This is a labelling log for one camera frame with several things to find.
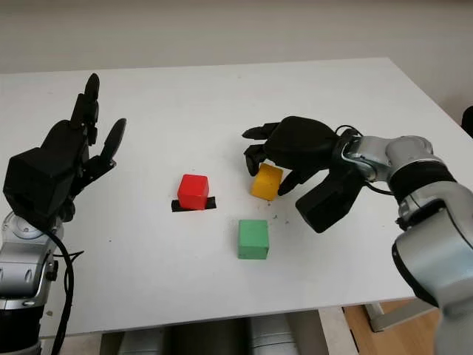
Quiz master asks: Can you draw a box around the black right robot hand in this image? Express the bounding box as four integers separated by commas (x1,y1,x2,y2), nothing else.
242,115,341,197

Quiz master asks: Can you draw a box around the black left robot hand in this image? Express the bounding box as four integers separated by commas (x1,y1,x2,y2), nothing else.
38,72,127,223

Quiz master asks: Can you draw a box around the yellow cube block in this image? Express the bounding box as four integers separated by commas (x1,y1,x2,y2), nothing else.
251,163,285,202

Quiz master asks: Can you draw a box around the green cube block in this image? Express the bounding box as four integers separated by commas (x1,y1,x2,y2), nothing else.
236,219,270,260

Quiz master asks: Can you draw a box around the red cube block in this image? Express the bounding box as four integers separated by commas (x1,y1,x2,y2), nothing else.
177,174,211,211

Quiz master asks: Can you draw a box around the black tape strip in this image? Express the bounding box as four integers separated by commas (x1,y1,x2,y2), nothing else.
171,197,217,214

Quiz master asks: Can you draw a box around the black chair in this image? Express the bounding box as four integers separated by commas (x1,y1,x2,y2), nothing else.
461,106,473,138

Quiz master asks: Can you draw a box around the grey table support panel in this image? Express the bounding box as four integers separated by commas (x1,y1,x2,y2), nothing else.
319,305,360,355

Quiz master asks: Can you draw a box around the grey right robot leg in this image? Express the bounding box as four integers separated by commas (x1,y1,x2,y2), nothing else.
246,313,297,355

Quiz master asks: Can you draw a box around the grey robot leg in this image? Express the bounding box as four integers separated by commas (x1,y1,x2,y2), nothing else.
118,328,166,355
246,313,297,355

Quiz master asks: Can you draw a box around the grey left robot leg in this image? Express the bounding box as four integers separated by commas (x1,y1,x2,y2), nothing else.
118,328,166,355

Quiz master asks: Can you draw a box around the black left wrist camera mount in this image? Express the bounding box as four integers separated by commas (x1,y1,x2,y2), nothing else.
2,146,81,232

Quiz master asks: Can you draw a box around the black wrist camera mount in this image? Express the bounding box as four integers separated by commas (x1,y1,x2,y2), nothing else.
2,146,81,232
295,168,365,234

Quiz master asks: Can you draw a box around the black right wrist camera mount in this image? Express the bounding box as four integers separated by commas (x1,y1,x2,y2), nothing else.
295,168,365,234

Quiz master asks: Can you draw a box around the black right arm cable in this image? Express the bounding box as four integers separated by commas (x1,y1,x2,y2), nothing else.
334,124,393,195

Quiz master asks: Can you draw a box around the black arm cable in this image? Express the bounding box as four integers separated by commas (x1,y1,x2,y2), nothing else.
47,228,85,355
334,124,393,195

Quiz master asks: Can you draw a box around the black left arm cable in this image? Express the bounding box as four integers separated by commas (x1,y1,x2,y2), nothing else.
47,228,85,355

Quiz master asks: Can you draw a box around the white table leg frame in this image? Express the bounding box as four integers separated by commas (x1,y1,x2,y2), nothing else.
364,300,441,332

